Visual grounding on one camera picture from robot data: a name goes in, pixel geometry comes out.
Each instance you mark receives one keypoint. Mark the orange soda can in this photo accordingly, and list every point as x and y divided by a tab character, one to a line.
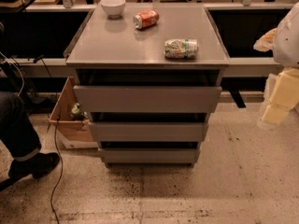
146	18

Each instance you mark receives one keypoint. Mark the green bottle in box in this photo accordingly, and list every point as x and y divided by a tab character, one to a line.
77	113

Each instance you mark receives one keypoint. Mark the grey drawer cabinet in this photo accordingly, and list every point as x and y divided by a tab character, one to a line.
112	52

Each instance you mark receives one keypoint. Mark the grey bottom drawer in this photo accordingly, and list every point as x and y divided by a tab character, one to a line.
127	155

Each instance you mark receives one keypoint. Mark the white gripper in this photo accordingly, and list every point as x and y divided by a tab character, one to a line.
288	42

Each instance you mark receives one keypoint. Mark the grey drawer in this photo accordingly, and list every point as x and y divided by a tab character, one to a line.
127	155
148	99
148	132

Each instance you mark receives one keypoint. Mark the grey top drawer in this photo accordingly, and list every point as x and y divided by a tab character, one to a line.
148	99

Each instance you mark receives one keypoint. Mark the person leg dark trousers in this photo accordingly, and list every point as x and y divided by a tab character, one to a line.
16	130

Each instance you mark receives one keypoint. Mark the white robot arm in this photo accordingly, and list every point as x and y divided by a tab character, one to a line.
284	42

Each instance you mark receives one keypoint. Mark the grey middle drawer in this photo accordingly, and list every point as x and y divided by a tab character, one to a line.
148	132

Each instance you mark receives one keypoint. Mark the white ceramic bowl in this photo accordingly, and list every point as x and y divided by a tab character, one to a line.
113	8

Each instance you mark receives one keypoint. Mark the black shoe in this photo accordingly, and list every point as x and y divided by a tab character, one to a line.
38	166

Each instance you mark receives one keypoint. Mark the green white soda can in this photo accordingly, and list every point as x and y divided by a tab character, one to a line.
181	48

